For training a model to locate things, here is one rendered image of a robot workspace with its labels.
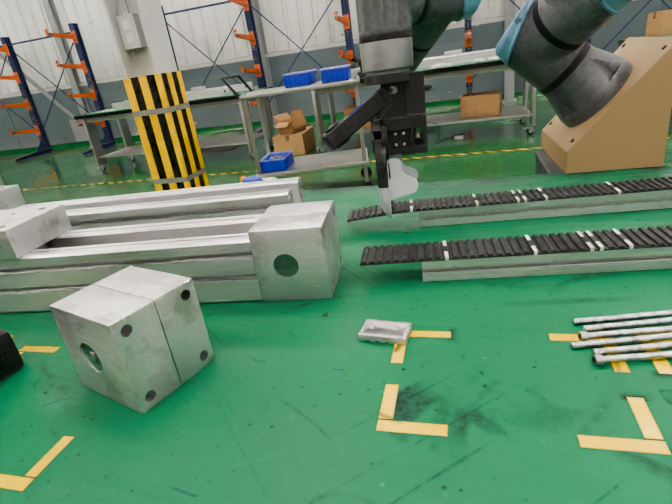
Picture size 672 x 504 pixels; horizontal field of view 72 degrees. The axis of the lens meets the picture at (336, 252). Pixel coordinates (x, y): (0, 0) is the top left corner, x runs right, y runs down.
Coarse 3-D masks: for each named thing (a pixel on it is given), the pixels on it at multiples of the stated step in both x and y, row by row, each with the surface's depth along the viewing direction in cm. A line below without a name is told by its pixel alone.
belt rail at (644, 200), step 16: (640, 192) 67; (656, 192) 67; (464, 208) 72; (480, 208) 72; (496, 208) 71; (512, 208) 71; (528, 208) 71; (544, 208) 71; (560, 208) 71; (576, 208) 70; (592, 208) 69; (608, 208) 69; (624, 208) 69; (640, 208) 68; (656, 208) 68; (432, 224) 74; (448, 224) 74
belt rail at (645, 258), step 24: (432, 264) 56; (456, 264) 56; (480, 264) 55; (504, 264) 55; (528, 264) 55; (552, 264) 55; (576, 264) 54; (600, 264) 53; (624, 264) 53; (648, 264) 52
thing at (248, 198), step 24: (168, 192) 84; (192, 192) 82; (216, 192) 82; (240, 192) 81; (264, 192) 74; (288, 192) 73; (72, 216) 80; (96, 216) 79; (120, 216) 78; (144, 216) 79; (168, 216) 78; (192, 216) 76; (216, 216) 76
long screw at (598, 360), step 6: (594, 354) 39; (600, 354) 39; (624, 354) 39; (630, 354) 39; (636, 354) 39; (642, 354) 39; (648, 354) 39; (654, 354) 39; (660, 354) 39; (666, 354) 39; (594, 360) 39; (600, 360) 39; (606, 360) 39; (612, 360) 39; (618, 360) 39; (624, 360) 39; (630, 360) 39; (636, 360) 39
